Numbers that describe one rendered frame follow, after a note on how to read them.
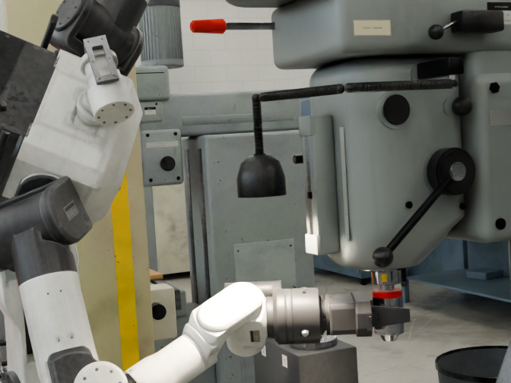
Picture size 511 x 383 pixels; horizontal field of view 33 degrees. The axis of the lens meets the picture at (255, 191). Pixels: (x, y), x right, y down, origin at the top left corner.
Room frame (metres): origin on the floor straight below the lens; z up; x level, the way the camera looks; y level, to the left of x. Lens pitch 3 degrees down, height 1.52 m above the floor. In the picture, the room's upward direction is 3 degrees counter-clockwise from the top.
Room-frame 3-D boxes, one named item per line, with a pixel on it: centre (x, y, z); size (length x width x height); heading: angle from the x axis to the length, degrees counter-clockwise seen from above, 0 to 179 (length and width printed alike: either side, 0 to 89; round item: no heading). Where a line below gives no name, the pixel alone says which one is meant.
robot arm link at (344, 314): (1.35, -0.11, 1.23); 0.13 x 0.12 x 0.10; 178
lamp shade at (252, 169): (1.26, -0.01, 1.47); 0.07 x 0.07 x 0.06
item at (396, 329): (1.35, -0.20, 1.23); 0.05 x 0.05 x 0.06
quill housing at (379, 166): (1.35, -0.20, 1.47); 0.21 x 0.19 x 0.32; 23
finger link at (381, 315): (1.32, -0.20, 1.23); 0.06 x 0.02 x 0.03; 88
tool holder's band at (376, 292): (1.35, -0.20, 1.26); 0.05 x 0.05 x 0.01
